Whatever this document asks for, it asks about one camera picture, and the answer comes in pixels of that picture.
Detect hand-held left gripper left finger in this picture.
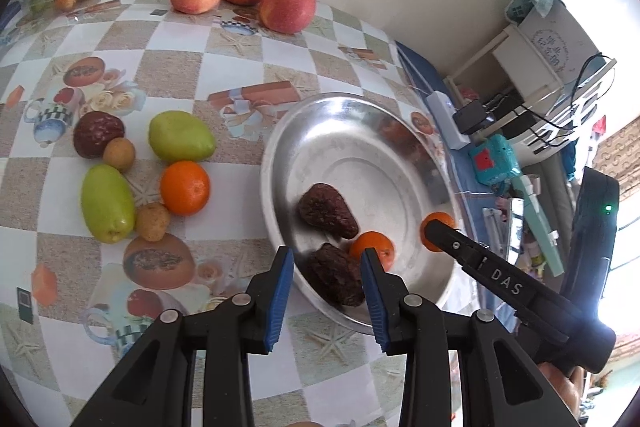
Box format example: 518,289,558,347
70,247,294,427

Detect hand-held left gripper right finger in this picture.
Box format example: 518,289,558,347
360,248,583,427

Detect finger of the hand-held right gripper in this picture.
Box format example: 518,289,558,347
422,218,531,310

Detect dried red date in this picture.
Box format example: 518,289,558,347
298,183,360,240
73,111,126,159
306,243,366,307

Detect round metal plate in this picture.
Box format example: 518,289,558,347
260,93,463,335

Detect brown kiwi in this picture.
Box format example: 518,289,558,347
135,203,171,242

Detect green jujube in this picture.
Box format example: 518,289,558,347
148,110,217,162
81,164,137,244

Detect person's right hand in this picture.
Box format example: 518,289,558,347
537,359,585,427

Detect light green plastic piece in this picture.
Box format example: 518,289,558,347
517,176,567,279

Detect teal toy box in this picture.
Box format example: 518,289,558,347
468,134,522,186

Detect white plastic basket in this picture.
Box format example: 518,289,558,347
512,57,619,164

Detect white power strip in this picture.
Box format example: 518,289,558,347
426,91,472,150

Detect black power adapter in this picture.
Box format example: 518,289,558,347
453,99,497,135

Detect white printed cardboard box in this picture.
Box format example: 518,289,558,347
519,0,608,84

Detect white wooden rack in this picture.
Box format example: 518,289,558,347
444,24,568,108

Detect teal cloth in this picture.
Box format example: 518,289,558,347
504,0,557,22

